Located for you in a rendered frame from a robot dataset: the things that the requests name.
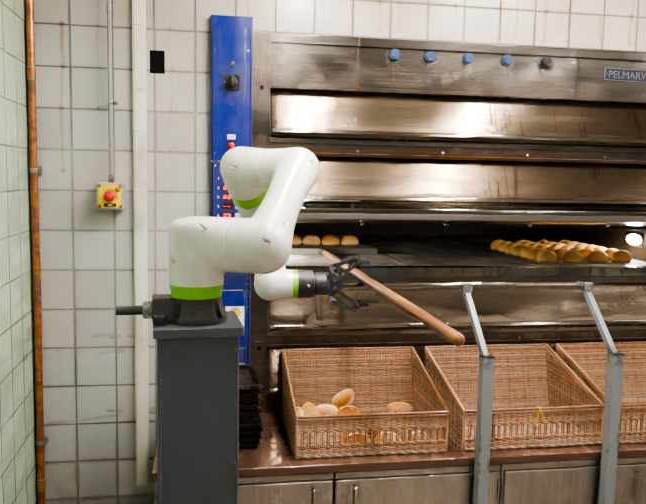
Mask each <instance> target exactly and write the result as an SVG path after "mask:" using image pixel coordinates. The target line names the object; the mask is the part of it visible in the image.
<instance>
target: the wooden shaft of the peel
mask: <svg viewBox="0 0 646 504"><path fill-rule="evenodd" d="M322 255H323V256H324V257H326V258H327V259H329V260H330V261H332V262H333V263H336V262H339V261H341V260H342V259H340V258H338V257H337V256H335V255H334V254H332V253H330V252H329V251H327V250H323V251H322ZM348 273H349V274H351V275H352V276H354V277H355V278H357V279H358V280H360V281H361V282H363V283H364V284H366V285H367V286H369V287H370V288H371V289H373V290H374V291H376V292H377V293H379V294H380V295H382V296H383V297H385V298H386V299H388V300H389V301H391V302H392V303H393V304H395V305H396V306H398V307H399V308H401V309H402V310H404V311H405V312H407V313H408V314H410V315H411V316H413V317H414V318H416V319H417V320H418V321H420V322H421V323H423V324H424V325H426V326H427V327H429V328H430V329H432V330H433V331H435V332H436V333H438V334H439V335H440V336H442V337H443V338H445V339H446V340H448V341H449V342H451V343H452V344H454V345H455V346H462V345H463V344H464V343H465V338H464V336H463V335H462V334H461V333H459V332H458V331H456V330H454V329H453V328H451V327H450V326H448V325H446V324H445V323H443V322H441V321H440V320H438V319H437V318H435V317H433V316H432V315H430V314H429V313H427V312H425V311H424V310H422V309H421V308H419V307H417V306H416V305H414V304H413V303H411V302H409V301H408V300H406V299H404V298H403V297H401V296H400V295H398V294H396V293H395V292H393V291H392V290H390V289H388V288H387V287H385V286H384V285H382V284H380V283H379V282H377V281H376V280H374V279H372V278H371V277H369V276H367V275H366V274H364V273H363V272H361V271H359V270H358V269H356V268H354V269H353V270H351V271H350V272H348Z"/></svg>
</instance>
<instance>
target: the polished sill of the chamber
mask: <svg viewBox="0 0 646 504"><path fill-rule="evenodd" d="M285 268H286V269H287V270H313V271H314V273H315V272H329V271H330V266H285ZM355 268H356V269H358V270H359V271H361V272H363V273H364V274H366V275H367V276H369V277H519V276H646V265H595V266H381V267H359V266H357V267H355ZM342 270H344V269H342V268H341V267H337V268H336V269H334V272H335V273H336V274H338V273H339V272H341V271H342Z"/></svg>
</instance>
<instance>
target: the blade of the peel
mask: <svg viewBox="0 0 646 504"><path fill-rule="evenodd" d="M318 247H325V248H327V249H328V251H329V252H330V253H332V254H378V249H376V248H369V247H363V246H292V248H291V254H318Z"/></svg>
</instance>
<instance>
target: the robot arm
mask: <svg viewBox="0 0 646 504"><path fill-rule="evenodd" d="M220 172H221V176H222V178H223V181H224V183H225V185H226V188H227V190H228V192H229V194H230V196H231V198H232V200H233V202H234V204H235V206H236V208H237V210H238V211H239V213H240V215H241V217H242V218H230V217H205V216H191V217H184V218H180V219H177V220H174V221H173V222H172V223H171V224H170V226H169V287H170V291H171V294H152V301H144V302H143V303H142V305H136V306H116V307H115V308H116V310H115V311H116V313H115V314H116V315H142V316H143V318H144V319H148V318H150V319H152V323H154V325H164V324H168V323H169V324H172V325H178V326H211V325H217V324H221V323H224V322H226V321H227V320H228V314H227V312H226V311H225V308H224V306H223V302H222V289H223V286H224V274H225V273H227V272H231V273H253V274H255V276H254V288H255V291H256V293H257V294H258V295H259V296H260V297H261V298H262V299H264V300H268V301H274V300H278V299H283V298H313V297H314V294H315V295H329V296H330V297H329V301H328V302H329V304H331V305H338V306H341V307H343V308H346V309H348V310H351V311H353V312H357V309H358V307H367V306H369V304H371V303H380V301H379V300H357V302H356V301H355V300H353V299H352V298H351V297H349V296H348V295H346V294H345V293H344V292H342V291H341V290H342V281H343V279H342V277H343V276H344V275H346V274H347V273H348V272H350V271H351V270H353V269H354V268H355V267H357V266H359V267H381V265H380V264H370V261H367V260H365V261H364V260H359V256H357V255H354V256H351V257H349V258H346V259H344V260H341V261H339V262H336V263H330V264H329V265H330V271H329V272H315V273H314V271H313V270H287V269H286V268H285V264H286V262H287V261H288V259H289V257H290V254H291V248H292V240H293V234H294V228H295V224H296V221H297V217H298V214H299V212H300V209H301V207H302V204H303V202H304V200H305V198H306V196H307V194H308V193H309V191H310V190H311V188H312V187H313V185H314V184H315V183H316V181H317V180H318V177H319V174H320V165H319V162H318V159H317V158H316V156H315V155H314V154H313V153H312V152H311V151H309V150H308V149H305V148H302V147H292V148H282V149H262V148H252V147H244V146H239V147H234V148H232V149H230V150H228V151H227V152H226V153H225V154H224V156H223V157H222V159H221V163H220ZM268 188H269V189H268ZM354 260H355V262H354V263H352V264H351V265H349V266H348V267H347V268H345V269H344V270H342V271H341V272H339V273H338V274H336V273H335V272H334V269H336V268H337V267H339V266H342V265H344V264H347V263H349V262H352V261H354ZM337 293H338V294H340V295H341V296H343V297H344V298H345V299H347V300H348V301H350V302H351V303H352V304H354V307H352V306H350V305H347V304H345V303H342V302H340V301H337V300H336V299H335V298H333V296H334V295H336V294H337Z"/></svg>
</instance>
